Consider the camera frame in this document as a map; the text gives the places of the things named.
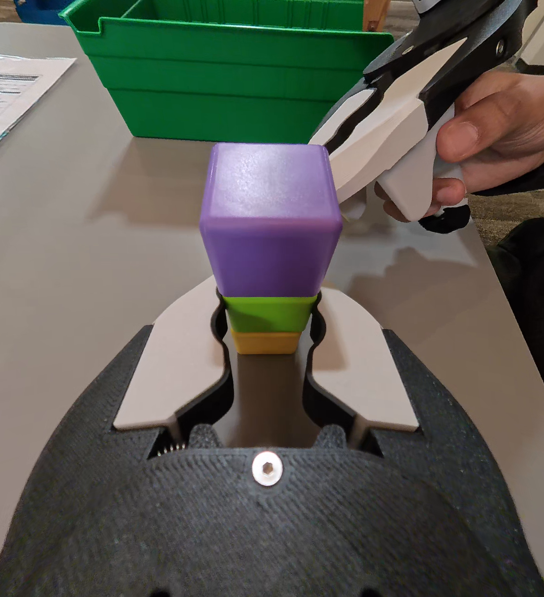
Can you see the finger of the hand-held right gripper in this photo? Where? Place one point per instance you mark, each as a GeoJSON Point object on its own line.
{"type": "Point", "coordinates": [393, 135]}
{"type": "Point", "coordinates": [341, 116]}

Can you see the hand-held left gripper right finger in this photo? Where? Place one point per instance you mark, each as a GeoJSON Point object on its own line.
{"type": "Point", "coordinates": [362, 373]}

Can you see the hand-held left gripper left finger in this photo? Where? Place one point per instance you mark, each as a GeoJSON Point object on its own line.
{"type": "Point", "coordinates": [178, 368]}

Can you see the yellow cube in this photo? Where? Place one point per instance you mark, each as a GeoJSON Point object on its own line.
{"type": "Point", "coordinates": [265, 343]}

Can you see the lime green cube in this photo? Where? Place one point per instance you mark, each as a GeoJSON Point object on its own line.
{"type": "Point", "coordinates": [267, 312]}

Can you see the green plastic bin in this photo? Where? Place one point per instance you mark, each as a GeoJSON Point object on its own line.
{"type": "Point", "coordinates": [234, 84]}

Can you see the purple cube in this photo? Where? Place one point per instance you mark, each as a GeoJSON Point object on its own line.
{"type": "Point", "coordinates": [267, 219]}

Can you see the grey desk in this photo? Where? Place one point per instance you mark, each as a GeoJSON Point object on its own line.
{"type": "Point", "coordinates": [67, 256]}

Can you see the person's right hand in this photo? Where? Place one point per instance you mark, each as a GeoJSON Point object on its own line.
{"type": "Point", "coordinates": [514, 121]}

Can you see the wooden furniture leg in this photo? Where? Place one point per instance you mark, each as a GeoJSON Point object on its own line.
{"type": "Point", "coordinates": [376, 14]}

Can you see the person's dark clothing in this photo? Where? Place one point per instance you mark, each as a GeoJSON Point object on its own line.
{"type": "Point", "coordinates": [542, 303]}

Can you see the laminated paper sheet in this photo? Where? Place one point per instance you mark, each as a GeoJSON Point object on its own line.
{"type": "Point", "coordinates": [6, 102]}

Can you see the blue plastic bin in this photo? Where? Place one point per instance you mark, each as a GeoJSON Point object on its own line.
{"type": "Point", "coordinates": [43, 9]}

